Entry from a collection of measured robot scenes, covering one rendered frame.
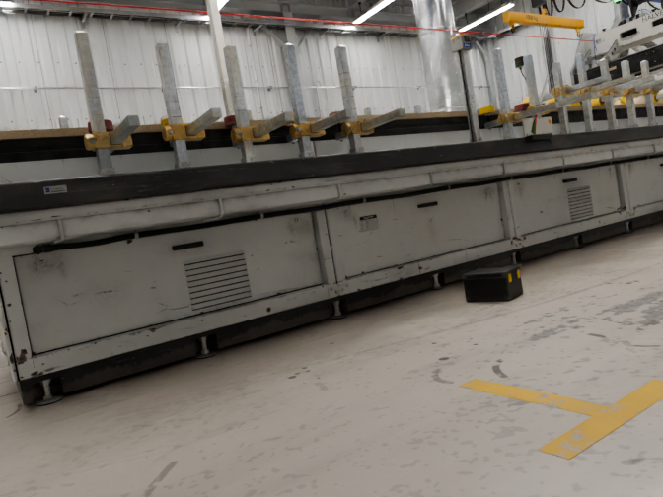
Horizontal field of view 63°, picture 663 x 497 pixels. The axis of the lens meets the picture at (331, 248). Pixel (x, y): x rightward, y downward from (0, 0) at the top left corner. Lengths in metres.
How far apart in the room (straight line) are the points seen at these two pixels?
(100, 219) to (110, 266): 0.28
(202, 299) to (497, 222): 1.78
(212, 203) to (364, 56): 10.35
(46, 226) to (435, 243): 1.83
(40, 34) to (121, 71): 1.20
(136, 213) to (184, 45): 8.45
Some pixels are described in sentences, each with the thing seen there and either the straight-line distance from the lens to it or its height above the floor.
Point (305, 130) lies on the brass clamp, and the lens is 2.15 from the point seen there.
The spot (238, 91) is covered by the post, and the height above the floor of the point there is 0.96.
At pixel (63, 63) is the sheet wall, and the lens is 9.59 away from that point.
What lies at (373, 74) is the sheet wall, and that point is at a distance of 12.13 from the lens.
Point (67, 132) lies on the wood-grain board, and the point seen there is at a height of 0.89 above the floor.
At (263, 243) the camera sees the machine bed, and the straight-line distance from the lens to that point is 2.28.
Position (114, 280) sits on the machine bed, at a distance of 2.09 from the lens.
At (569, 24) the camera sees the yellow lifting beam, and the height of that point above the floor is 2.61.
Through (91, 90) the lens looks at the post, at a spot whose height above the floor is 0.97.
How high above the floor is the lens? 0.44
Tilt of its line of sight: 3 degrees down
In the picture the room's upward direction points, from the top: 10 degrees counter-clockwise
